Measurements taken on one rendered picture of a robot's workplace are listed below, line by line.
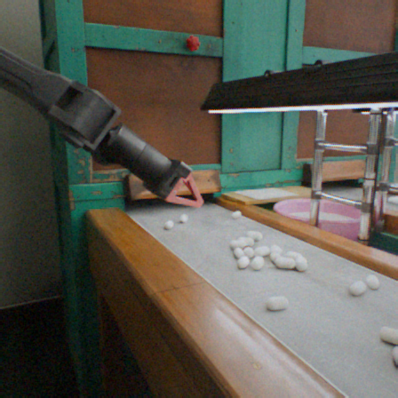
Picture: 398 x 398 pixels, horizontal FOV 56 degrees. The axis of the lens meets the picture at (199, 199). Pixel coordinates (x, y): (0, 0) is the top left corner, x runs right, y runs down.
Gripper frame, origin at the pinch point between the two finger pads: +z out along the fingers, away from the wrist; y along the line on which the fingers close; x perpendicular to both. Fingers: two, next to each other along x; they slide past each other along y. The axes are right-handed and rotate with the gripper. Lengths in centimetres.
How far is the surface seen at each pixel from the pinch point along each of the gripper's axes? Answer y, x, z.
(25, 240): 133, 52, 0
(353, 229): 6.7, -19.5, 44.9
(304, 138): 50, -49, 47
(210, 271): -2.2, 9.2, 9.4
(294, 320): -22.7, 7.6, 11.9
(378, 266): -16.0, -8.9, 30.2
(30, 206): 133, 37, -7
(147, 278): -5.7, 15.7, -2.6
